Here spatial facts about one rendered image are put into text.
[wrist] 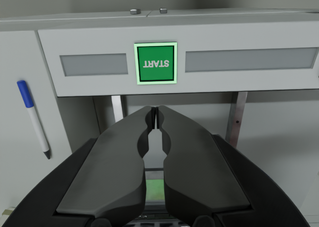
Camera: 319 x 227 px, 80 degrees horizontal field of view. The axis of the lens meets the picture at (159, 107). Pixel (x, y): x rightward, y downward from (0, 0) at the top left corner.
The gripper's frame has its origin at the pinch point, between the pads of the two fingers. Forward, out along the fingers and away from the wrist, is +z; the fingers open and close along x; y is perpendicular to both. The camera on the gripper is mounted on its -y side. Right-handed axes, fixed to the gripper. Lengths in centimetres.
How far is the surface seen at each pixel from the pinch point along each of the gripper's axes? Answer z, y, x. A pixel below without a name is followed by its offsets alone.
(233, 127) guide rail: 25.7, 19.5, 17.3
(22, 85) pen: 13.3, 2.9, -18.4
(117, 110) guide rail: 25.7, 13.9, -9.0
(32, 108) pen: 13.4, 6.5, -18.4
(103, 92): 14.7, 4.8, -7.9
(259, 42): 14.7, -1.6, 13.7
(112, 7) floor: 111, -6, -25
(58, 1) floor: 111, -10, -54
